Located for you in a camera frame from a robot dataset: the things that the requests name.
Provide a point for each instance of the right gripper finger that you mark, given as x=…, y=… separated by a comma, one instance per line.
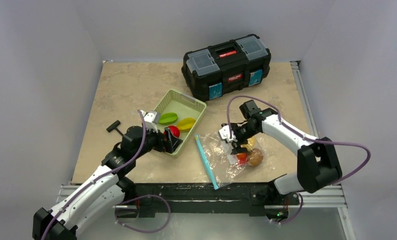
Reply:
x=236, y=149
x=225, y=127

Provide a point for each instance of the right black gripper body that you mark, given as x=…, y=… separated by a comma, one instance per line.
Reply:
x=235, y=143

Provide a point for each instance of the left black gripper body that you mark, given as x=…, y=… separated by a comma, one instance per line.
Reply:
x=160, y=144

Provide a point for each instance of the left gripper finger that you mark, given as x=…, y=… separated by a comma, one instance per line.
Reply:
x=171, y=145
x=168, y=133

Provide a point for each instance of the red fake apple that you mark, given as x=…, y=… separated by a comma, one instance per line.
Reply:
x=174, y=130

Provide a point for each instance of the green fake fruit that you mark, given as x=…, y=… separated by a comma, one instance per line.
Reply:
x=168, y=118

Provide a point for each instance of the yellow fake fruit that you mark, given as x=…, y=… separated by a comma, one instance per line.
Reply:
x=186, y=124

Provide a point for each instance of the clear zip bag blue seal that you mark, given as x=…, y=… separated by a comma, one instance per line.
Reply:
x=223, y=169

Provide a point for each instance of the red yellow fake peach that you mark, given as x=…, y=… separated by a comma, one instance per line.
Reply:
x=242, y=158

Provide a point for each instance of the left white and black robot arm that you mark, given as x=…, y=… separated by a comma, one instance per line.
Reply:
x=106, y=187

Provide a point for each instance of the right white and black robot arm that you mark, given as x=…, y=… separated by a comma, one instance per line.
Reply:
x=317, y=163

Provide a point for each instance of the yellow fake lemon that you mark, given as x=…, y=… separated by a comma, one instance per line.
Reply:
x=250, y=145

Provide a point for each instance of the brown fake potato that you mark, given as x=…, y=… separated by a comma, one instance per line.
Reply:
x=255, y=157

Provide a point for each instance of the light green perforated plastic basket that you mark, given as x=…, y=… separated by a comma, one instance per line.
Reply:
x=185, y=106

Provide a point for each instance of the black toolbox with clear lids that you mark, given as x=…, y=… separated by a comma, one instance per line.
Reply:
x=226, y=67

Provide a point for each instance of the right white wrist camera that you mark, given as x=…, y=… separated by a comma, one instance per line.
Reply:
x=228, y=137

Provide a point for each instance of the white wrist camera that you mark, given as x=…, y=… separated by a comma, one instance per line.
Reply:
x=228, y=137
x=151, y=120

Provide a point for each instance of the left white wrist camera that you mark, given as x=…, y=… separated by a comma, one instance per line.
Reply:
x=151, y=120

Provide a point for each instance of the black T-handle tool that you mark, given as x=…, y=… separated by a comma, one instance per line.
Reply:
x=114, y=127

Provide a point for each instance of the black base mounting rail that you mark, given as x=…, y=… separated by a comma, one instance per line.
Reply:
x=256, y=199

